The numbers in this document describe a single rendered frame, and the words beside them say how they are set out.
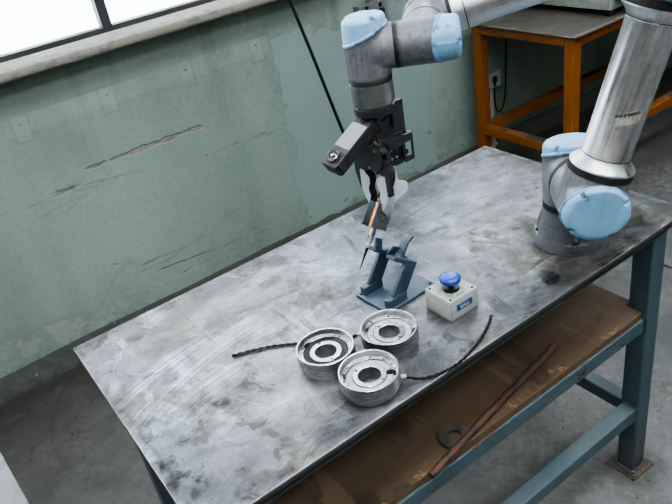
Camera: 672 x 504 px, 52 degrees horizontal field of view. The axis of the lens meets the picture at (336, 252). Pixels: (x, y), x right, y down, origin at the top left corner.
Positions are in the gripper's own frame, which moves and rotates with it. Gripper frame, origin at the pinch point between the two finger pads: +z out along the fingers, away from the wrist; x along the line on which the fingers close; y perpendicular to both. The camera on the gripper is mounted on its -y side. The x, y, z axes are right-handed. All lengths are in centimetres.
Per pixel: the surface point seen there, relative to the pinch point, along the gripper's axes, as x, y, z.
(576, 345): -20, 35, 45
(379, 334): -9.6, -11.7, 17.7
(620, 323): -22, 47, 45
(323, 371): -10.5, -25.3, 16.9
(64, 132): 150, -13, 11
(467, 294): -16.0, 5.2, 15.4
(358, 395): -19.9, -25.3, 16.5
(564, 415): 1, 61, 100
